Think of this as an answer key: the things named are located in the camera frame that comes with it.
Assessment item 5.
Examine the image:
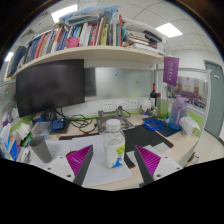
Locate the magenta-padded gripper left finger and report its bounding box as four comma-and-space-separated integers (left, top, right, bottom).
44, 144, 95, 187

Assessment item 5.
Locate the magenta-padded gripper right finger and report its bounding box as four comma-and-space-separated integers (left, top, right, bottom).
133, 144, 184, 188

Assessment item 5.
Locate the clear plastic drink bottle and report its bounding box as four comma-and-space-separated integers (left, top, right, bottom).
101, 118, 127, 170

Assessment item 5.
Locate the purple water bottle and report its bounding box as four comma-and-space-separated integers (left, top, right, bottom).
168, 95, 188, 131

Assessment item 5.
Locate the handwritten white paper sheet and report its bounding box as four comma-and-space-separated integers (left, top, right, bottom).
29, 139, 73, 169

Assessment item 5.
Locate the folded white paper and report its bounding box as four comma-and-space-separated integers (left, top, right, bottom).
126, 141, 173, 168

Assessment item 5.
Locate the grey cup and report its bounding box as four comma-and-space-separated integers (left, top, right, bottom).
29, 134, 54, 164

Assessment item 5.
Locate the dark blue small mat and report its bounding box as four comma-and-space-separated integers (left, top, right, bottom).
158, 123, 183, 138

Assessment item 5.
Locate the black desk mat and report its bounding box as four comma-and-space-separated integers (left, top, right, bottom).
58, 123, 175, 169

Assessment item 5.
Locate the blank white paper sheet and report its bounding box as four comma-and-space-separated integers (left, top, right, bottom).
69, 134, 133, 188

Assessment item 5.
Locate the blue circuit board box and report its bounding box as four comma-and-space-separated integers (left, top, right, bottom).
50, 119, 67, 132

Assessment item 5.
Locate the clear plastic box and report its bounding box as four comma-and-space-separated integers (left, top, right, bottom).
31, 120, 53, 137

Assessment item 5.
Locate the white tissue pack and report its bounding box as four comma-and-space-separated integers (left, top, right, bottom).
179, 115, 201, 138

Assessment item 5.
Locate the white tissue pile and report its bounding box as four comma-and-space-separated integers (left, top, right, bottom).
14, 122, 33, 141

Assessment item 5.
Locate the blue and white tissue box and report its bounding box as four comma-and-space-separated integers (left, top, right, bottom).
0, 123, 21, 161

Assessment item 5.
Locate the small white container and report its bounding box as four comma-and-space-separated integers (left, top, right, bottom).
140, 98, 153, 113

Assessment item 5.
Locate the dark wine bottle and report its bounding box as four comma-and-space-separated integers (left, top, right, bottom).
149, 82, 158, 109

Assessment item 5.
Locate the grey metal laptop stand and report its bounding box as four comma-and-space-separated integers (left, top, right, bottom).
96, 107, 136, 134

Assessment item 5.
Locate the group photo poster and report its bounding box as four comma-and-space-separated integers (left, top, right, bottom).
173, 76, 208, 109

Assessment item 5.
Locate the black computer monitor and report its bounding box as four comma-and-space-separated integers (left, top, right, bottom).
15, 58, 86, 122

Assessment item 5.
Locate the grey door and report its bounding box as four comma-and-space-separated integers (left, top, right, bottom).
203, 59, 224, 139

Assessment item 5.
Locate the purple hanging banner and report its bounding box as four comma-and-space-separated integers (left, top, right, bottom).
162, 56, 180, 87

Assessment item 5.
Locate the white wall socket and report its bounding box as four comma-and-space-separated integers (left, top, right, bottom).
128, 98, 139, 109
101, 101, 114, 113
115, 99, 127, 110

